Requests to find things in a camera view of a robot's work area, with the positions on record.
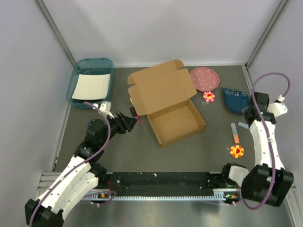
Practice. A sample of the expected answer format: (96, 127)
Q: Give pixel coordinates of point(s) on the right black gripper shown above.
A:
(244, 110)

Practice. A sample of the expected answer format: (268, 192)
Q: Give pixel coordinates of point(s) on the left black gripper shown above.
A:
(125, 123)

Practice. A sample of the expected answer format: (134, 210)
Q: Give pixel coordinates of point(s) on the light blue marker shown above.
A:
(243, 125)

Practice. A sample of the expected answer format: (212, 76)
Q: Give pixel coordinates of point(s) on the brown cardboard box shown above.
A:
(163, 94)

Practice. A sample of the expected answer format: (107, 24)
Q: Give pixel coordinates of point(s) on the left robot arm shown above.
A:
(81, 175)

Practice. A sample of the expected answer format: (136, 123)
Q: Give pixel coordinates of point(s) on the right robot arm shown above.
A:
(268, 181)

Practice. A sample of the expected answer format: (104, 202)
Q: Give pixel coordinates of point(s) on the pink black highlighter marker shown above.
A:
(134, 113)

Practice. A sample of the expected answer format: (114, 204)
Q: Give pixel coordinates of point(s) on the dark blue leaf dish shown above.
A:
(235, 100)

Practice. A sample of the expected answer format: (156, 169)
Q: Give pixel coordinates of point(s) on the orange grey marker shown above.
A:
(235, 133)

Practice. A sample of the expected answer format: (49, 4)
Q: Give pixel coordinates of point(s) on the small orange flower toy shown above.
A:
(236, 151)

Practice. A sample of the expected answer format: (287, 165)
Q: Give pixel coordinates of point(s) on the pink flower toy right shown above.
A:
(208, 97)

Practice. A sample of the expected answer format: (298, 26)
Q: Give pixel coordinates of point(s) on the white paper sheet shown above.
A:
(91, 87)

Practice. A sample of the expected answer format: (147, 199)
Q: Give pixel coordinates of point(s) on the teal plastic bin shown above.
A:
(95, 66)

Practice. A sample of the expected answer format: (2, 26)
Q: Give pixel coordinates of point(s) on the pink polka dot plate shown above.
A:
(205, 79)

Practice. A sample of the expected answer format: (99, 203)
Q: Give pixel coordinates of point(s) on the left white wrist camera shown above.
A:
(105, 107)

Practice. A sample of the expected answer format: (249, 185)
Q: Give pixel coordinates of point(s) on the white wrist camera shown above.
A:
(105, 107)
(278, 107)

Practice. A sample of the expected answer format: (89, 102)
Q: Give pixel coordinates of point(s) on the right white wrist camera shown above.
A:
(278, 107)

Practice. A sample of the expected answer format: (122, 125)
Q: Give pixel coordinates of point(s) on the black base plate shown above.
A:
(115, 180)

